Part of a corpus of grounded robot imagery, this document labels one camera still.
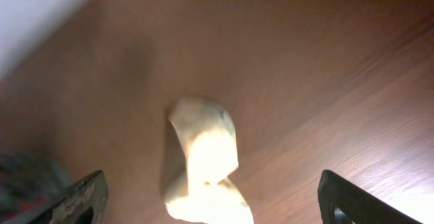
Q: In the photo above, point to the grey plastic basket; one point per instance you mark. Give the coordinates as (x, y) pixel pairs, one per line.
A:
(27, 180)

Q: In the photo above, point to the cream paper bag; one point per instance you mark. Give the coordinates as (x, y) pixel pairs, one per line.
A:
(204, 193)

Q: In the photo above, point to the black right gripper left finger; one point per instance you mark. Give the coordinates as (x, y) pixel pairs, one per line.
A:
(82, 202)

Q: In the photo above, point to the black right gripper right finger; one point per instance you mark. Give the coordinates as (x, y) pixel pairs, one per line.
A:
(340, 202)

